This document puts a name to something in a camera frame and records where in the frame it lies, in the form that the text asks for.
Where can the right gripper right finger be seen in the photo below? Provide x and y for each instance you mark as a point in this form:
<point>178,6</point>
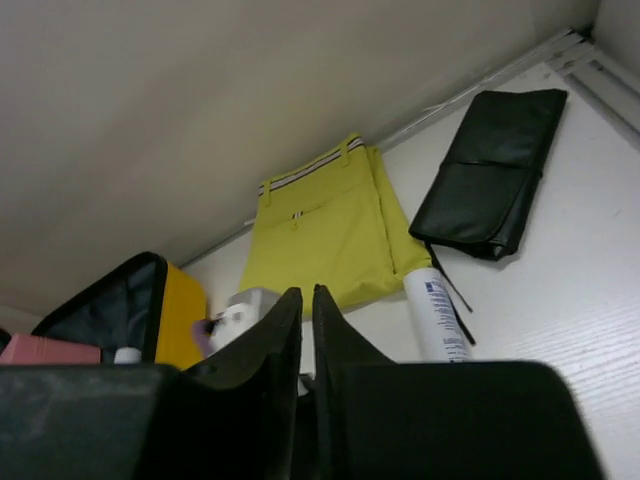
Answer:
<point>379,419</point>

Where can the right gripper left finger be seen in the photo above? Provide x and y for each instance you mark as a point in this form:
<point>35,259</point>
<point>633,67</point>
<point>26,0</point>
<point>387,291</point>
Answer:
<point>229,417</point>

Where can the white tube bottle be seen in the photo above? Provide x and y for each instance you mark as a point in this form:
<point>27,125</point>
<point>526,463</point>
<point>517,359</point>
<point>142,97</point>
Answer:
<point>439,335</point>

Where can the small white bottle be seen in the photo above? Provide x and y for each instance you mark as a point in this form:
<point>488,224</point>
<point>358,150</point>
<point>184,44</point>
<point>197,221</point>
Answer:
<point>127,356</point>

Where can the yellow hard-shell suitcase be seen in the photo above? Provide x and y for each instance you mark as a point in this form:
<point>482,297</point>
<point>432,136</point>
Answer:
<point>145,303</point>

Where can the yellow-green shorts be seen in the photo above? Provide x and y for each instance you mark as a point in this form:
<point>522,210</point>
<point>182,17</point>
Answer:
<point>337,222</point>

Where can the pink toiletry case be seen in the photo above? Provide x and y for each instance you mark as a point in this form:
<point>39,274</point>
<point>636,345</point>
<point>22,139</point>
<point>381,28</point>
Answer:
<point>26,349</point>

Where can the black leather pouch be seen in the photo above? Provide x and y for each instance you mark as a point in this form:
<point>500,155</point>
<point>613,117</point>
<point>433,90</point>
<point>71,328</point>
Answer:
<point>482,194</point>

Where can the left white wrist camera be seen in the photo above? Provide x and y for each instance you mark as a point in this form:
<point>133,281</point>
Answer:
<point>244,310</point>

